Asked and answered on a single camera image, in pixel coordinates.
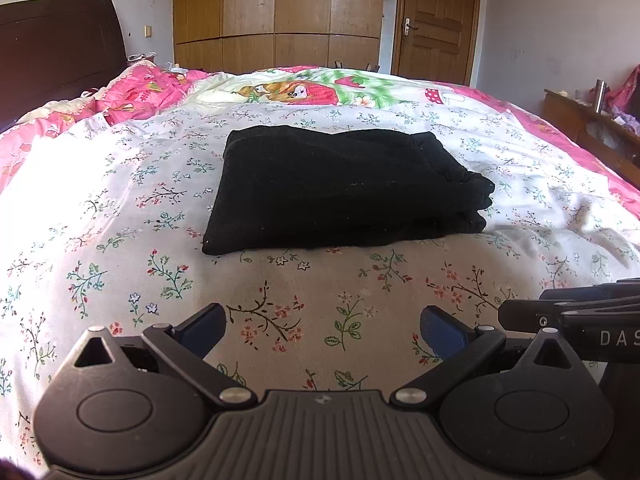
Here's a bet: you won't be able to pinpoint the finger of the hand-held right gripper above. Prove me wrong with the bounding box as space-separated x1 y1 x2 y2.
541 278 640 313
498 299 568 334

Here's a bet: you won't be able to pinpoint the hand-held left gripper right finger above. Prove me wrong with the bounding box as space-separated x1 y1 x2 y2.
390 305 576 407

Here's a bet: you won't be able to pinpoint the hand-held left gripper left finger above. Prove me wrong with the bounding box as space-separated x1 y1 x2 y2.
70 303 257 408

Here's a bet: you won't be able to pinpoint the black pants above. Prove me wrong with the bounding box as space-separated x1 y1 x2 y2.
202 127 496 256

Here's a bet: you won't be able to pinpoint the floral printed blanket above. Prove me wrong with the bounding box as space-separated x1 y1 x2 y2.
0 65 640 476

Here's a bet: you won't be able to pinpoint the white crumpled cloth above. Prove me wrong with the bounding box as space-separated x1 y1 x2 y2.
587 122 626 156

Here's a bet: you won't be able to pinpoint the wooden cabinet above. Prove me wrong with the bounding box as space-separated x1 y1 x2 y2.
542 87 640 186

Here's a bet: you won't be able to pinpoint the pink cloth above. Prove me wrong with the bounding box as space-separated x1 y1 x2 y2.
611 64 640 111

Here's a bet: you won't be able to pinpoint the wooden door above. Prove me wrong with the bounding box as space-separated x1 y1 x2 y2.
392 0 483 86

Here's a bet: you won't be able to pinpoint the dark wooden headboard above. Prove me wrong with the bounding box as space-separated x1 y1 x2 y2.
0 0 126 133

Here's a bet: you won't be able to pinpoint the wooden wardrobe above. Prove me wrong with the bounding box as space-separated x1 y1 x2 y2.
172 0 386 73

